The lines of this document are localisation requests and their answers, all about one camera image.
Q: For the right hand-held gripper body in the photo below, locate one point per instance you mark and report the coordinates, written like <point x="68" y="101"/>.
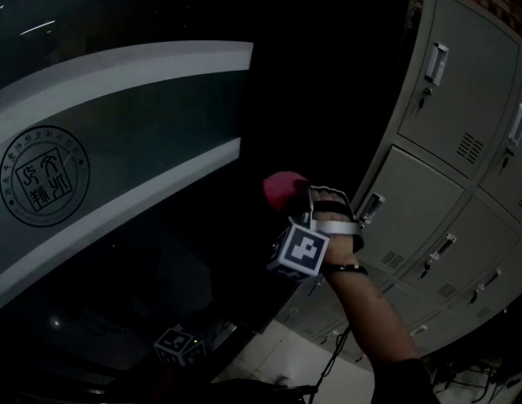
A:
<point x="303" y="251"/>

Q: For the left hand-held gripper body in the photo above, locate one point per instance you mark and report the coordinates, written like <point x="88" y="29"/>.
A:
<point x="179" y="345"/>

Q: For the red cleaning cloth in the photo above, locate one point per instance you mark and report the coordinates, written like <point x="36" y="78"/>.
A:
<point x="282" y="189"/>

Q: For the person's right forearm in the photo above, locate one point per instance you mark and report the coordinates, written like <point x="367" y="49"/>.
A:
<point x="370" y="318"/>

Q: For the glass door with frosted band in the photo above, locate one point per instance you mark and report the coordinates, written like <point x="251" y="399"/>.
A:
<point x="118" y="120"/>

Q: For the person's right hand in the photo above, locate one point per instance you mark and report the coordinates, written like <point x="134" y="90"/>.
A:
<point x="341" y="246"/>

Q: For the black wrist band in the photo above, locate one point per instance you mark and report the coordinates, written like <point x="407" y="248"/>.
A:
<point x="349" y="267"/>

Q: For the person's black top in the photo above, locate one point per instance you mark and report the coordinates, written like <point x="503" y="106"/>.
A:
<point x="404" y="385"/>

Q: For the grey metal locker cabinet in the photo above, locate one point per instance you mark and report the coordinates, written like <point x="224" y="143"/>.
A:
<point x="454" y="99"/>

